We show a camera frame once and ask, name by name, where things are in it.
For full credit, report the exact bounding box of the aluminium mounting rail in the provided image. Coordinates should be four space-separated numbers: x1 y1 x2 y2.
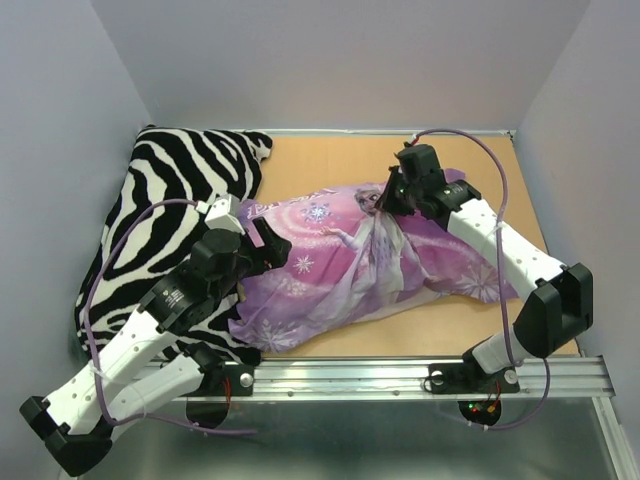
149 355 616 399

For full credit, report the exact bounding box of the zebra striped pillow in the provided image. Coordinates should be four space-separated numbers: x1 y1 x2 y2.
71 124 273 359

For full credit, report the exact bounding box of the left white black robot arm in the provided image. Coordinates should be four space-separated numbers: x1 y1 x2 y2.
20 218 292 477

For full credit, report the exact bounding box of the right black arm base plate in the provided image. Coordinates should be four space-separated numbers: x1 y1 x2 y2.
422 362 520 395

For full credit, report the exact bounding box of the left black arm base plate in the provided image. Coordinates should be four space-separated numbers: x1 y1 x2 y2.
191 363 255 397

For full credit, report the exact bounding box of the purple pink princess pillowcase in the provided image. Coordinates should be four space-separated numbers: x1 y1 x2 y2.
228 183 516 353

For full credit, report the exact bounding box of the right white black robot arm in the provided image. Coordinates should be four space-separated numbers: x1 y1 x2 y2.
378 144 594 390

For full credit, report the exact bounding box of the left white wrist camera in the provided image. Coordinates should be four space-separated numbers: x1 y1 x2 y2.
195 194 245 236

